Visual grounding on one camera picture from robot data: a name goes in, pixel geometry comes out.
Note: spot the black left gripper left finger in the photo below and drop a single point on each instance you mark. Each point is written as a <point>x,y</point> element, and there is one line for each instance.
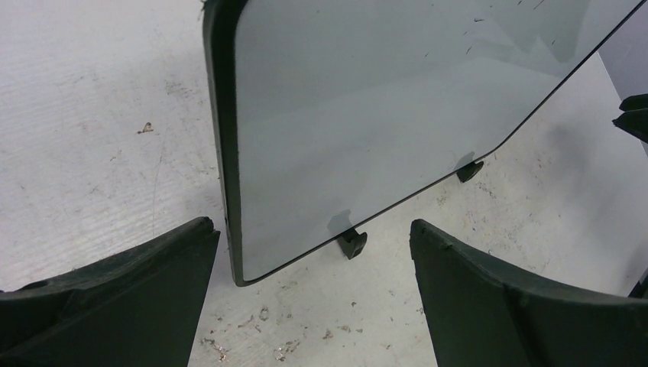
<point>139,307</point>

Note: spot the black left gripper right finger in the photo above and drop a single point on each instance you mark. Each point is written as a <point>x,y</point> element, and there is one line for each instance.
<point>483,311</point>

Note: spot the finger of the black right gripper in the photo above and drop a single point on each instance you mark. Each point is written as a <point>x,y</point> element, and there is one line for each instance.
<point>633,118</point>

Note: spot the black framed whiteboard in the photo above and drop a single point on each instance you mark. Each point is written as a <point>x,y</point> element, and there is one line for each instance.
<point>328,113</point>

